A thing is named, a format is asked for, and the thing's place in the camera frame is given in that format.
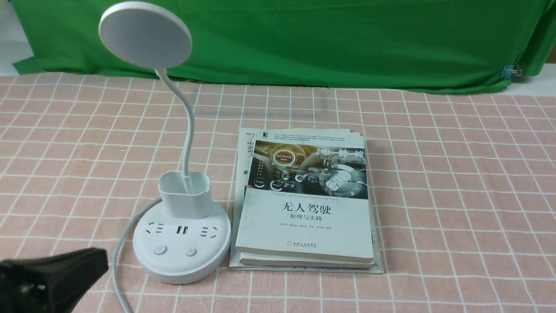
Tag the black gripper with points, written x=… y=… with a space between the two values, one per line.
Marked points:
x=52 y=284

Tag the white desk lamp with sockets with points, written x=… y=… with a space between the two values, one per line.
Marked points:
x=186 y=235

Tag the bottom book in stack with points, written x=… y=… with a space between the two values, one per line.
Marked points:
x=241 y=180

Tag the top white self-driving book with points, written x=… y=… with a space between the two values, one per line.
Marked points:
x=304 y=217

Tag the green backdrop cloth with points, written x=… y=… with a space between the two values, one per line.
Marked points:
x=433 y=46

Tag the pink checkered tablecloth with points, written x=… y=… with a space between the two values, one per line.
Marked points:
x=462 y=188

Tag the blue binder clip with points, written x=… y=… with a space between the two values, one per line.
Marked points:
x=510 y=71

